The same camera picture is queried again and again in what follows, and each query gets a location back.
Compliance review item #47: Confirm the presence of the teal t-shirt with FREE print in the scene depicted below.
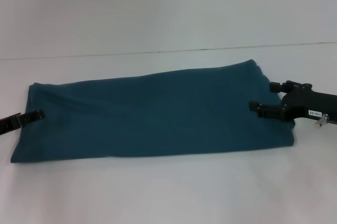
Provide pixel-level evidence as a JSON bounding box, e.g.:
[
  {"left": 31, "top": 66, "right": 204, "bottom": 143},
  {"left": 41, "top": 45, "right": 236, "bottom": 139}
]
[{"left": 9, "top": 59, "right": 297, "bottom": 165}]

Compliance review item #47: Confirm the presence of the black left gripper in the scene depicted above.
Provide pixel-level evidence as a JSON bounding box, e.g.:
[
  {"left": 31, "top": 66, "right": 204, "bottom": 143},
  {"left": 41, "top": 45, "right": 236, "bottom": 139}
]
[{"left": 0, "top": 109, "right": 46, "bottom": 137}]

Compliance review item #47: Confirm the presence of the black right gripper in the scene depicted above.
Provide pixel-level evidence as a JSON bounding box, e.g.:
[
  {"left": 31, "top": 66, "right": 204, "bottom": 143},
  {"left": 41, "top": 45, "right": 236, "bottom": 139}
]
[{"left": 249, "top": 80, "right": 337, "bottom": 126}]

